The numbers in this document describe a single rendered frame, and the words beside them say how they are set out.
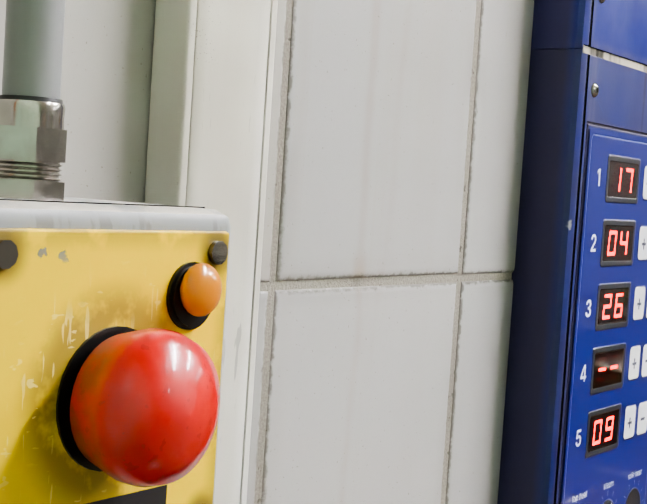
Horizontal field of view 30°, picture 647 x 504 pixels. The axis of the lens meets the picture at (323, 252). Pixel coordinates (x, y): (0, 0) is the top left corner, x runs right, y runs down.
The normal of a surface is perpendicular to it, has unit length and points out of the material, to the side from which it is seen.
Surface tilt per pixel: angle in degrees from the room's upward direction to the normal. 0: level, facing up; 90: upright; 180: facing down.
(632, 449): 90
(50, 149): 90
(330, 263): 90
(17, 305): 90
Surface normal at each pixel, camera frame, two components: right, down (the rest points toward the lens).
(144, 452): 0.36, 0.37
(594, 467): 0.81, 0.08
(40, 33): 0.46, 0.07
